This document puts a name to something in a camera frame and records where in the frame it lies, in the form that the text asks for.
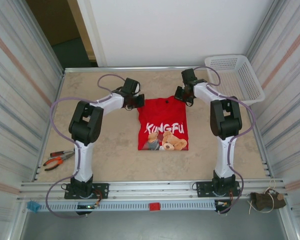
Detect white slotted cable duct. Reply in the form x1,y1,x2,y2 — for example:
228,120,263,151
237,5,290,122
41,201,217,212

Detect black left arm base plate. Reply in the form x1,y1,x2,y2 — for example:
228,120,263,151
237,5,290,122
64,182,110,200

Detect white perforated plastic basket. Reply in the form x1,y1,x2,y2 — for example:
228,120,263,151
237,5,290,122
204,54,266,106

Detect white wire connector cluster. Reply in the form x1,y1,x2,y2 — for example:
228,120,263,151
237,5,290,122
214,199,233,215

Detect black controller board green light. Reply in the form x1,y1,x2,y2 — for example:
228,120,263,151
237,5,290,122
76,203,94,216

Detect brown cloth pouch with string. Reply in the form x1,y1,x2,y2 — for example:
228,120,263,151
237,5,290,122
248,179,288,214

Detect red-handled pliers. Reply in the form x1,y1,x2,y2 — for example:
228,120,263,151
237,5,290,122
49,149,75,158

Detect white door frame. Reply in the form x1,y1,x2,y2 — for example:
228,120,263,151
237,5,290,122
76,0,108,68

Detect orange-handled pliers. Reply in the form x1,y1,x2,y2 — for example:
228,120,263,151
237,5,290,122
42,151,76,172

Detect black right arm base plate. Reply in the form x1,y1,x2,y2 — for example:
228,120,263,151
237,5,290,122
195,180,242,198

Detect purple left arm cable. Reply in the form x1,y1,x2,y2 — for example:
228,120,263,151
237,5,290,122
46,73,128,219

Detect red t-shirt with bear print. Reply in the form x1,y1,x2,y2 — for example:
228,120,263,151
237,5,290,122
136,96,190,152

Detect blue tape piece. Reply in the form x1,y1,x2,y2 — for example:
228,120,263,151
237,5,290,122
26,200,40,213

